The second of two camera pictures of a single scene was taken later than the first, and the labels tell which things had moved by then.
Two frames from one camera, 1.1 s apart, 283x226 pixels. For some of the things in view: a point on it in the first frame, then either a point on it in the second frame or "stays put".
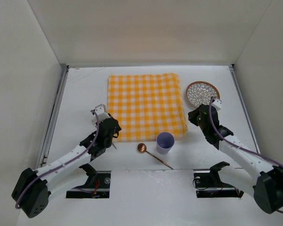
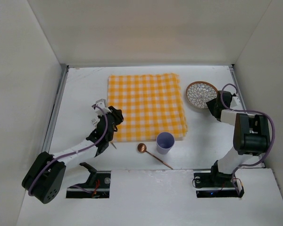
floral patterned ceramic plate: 200,92 stays put
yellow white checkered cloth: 145,105 stays put
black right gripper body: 197,117 to 213,106
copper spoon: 142,148 stays put
